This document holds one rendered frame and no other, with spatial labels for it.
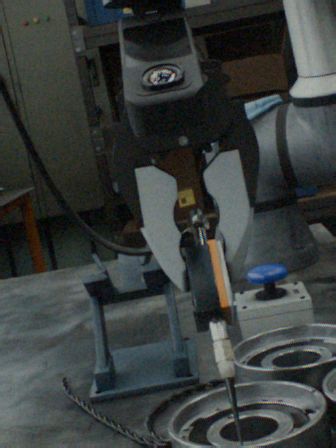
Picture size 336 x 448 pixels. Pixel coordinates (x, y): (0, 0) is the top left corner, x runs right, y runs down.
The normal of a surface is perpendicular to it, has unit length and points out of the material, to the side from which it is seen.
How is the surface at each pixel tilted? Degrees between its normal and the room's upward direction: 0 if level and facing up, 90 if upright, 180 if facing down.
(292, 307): 90
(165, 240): 90
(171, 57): 31
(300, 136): 76
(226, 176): 90
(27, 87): 90
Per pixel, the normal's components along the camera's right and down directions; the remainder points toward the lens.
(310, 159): -0.33, 0.47
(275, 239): 0.08, -0.18
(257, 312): -0.04, 0.16
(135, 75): -0.16, -0.76
